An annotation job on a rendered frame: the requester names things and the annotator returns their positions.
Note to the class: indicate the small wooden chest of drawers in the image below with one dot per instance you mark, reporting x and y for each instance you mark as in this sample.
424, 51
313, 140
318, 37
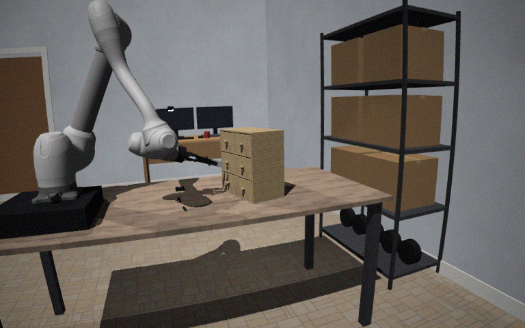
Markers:
267, 150

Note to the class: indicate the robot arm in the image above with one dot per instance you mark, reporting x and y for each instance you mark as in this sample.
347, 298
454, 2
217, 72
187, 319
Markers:
59, 156

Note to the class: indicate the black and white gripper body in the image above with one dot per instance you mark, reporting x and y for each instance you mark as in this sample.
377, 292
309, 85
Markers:
182, 155

